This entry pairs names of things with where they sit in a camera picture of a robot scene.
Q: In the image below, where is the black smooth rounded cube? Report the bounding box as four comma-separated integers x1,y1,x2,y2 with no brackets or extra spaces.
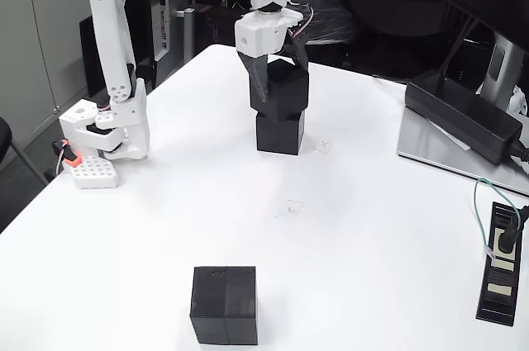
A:
249,58,311,124

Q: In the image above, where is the black plain cube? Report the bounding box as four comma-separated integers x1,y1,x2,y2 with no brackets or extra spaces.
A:
255,110,307,157

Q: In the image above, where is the black cube with seam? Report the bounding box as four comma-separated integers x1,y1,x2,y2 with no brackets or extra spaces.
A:
189,265,260,346

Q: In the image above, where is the black power adapter brick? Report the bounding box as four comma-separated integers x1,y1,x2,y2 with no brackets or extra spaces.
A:
403,69,524,165

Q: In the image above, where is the white perforated clamp block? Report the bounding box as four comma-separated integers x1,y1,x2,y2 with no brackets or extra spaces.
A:
52,139,122,190

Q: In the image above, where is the silver monitor stand neck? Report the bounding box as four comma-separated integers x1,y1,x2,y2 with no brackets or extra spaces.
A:
479,32,528,111

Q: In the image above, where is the black chair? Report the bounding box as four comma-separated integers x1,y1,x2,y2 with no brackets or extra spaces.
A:
0,116,50,187

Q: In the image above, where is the black power strip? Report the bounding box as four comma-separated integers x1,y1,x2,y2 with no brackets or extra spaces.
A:
474,201,529,326

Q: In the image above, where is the silver metal post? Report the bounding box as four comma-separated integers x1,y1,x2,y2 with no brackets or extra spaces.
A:
177,7,198,64

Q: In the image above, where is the silver monitor base plate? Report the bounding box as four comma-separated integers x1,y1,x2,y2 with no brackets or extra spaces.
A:
397,107,529,197

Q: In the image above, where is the black adapter power cable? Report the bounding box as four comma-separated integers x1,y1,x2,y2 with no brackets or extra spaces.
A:
510,138,529,167

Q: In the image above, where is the green cable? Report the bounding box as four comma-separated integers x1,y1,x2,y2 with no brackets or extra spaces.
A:
473,177,522,261

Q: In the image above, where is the black plug with cable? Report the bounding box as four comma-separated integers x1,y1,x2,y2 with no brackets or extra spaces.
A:
493,204,529,254

